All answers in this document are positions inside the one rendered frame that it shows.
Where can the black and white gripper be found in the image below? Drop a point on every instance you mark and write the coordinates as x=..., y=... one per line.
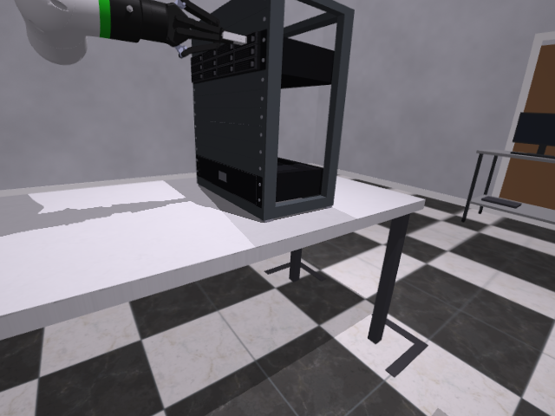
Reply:
x=181, y=27

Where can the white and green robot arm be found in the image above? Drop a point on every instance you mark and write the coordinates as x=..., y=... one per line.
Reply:
x=58, y=29

